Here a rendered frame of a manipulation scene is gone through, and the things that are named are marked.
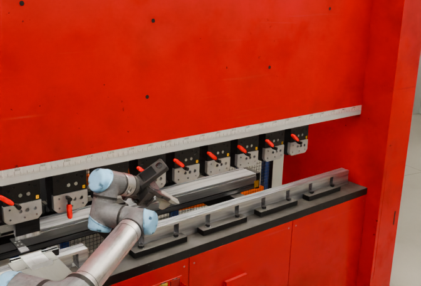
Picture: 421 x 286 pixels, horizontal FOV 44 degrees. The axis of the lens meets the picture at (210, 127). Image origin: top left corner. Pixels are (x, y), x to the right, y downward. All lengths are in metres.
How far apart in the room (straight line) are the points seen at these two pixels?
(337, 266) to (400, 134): 0.94
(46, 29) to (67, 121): 0.38
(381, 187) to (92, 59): 2.07
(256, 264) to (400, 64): 1.46
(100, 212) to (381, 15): 2.26
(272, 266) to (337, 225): 0.57
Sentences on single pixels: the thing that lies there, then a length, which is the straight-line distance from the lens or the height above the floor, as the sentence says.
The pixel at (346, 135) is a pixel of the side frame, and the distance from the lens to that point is 3.60.
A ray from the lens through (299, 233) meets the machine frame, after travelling 3.17.
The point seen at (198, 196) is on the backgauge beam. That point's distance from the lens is 3.05.
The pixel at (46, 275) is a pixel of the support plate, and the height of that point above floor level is 1.00.
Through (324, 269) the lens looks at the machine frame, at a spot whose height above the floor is 0.41.
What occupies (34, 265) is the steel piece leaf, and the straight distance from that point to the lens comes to 2.25.
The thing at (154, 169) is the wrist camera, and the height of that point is 1.50.
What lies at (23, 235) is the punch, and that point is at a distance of 2.32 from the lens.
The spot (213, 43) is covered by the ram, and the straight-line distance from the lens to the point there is 2.53.
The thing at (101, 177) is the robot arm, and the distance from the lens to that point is 1.65.
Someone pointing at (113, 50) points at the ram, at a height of 1.83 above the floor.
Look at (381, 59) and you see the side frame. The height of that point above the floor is 1.70.
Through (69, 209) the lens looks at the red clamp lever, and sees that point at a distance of 2.27.
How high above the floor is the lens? 2.10
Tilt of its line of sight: 15 degrees down
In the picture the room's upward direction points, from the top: 2 degrees clockwise
